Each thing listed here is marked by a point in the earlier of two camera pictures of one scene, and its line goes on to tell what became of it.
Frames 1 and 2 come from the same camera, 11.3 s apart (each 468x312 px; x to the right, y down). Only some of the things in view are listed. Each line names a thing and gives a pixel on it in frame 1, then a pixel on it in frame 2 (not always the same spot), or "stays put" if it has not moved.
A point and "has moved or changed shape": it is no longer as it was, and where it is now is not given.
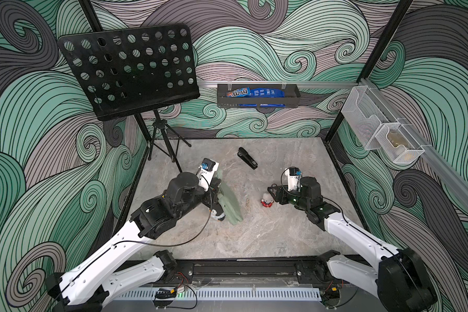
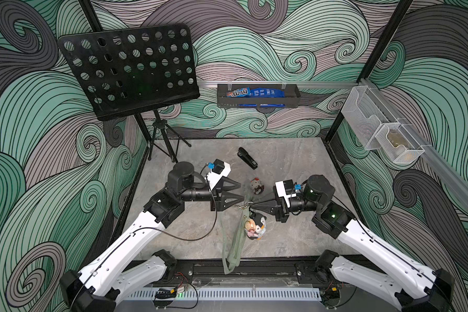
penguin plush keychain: [218, 218] to [255, 227]
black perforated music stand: [130, 72] stays put
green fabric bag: [229, 199] has moved or changed shape
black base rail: [253, 273] stays put
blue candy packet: [257, 92] stays put
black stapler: [246, 158] stays put
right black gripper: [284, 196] to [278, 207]
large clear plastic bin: [365, 114] stays put
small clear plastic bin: [398, 143] stays put
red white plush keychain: [267, 200] has moved or changed shape
